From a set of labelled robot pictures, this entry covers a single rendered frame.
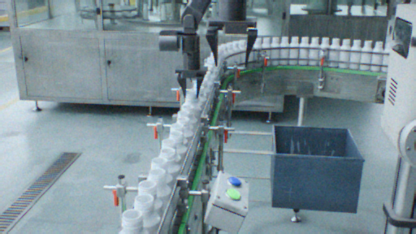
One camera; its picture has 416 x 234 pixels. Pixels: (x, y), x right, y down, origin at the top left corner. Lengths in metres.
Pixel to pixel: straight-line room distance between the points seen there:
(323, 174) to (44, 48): 3.82
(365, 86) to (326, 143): 0.91
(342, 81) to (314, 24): 3.67
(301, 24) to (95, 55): 2.91
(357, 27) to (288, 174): 4.99
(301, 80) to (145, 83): 2.27
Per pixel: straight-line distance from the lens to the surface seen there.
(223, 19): 0.96
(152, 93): 4.79
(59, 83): 5.07
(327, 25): 6.50
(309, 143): 1.99
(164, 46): 1.45
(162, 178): 1.01
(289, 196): 1.74
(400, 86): 1.23
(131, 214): 0.88
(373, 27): 6.60
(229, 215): 1.01
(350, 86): 2.85
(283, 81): 2.84
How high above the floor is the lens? 1.61
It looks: 20 degrees down
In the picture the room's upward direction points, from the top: 1 degrees clockwise
